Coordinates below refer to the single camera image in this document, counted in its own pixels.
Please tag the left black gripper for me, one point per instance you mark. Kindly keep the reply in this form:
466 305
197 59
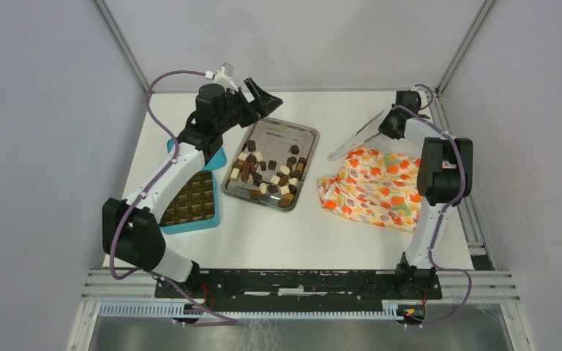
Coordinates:
263 105

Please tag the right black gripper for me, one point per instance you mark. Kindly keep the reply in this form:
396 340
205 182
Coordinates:
385 129

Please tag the metal serving tongs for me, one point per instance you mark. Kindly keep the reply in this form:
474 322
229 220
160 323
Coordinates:
366 133

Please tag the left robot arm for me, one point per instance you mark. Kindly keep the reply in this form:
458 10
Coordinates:
131 227

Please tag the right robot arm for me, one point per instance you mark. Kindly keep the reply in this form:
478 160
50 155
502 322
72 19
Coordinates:
444 178

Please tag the teal chocolate box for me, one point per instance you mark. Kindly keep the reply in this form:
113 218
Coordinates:
195 207

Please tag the silver metal tray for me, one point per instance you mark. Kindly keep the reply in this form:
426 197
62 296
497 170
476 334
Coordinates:
270 127

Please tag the teal box lid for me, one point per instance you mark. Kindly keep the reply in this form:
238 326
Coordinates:
218 161

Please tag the floral cloth bag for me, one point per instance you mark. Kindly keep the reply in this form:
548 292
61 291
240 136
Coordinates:
374 187

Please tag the pile of assorted chocolates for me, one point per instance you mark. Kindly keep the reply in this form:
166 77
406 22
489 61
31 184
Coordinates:
267 172

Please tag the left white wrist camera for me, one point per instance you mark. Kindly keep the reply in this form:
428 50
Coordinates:
222 77

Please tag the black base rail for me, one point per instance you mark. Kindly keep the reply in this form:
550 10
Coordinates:
247 290

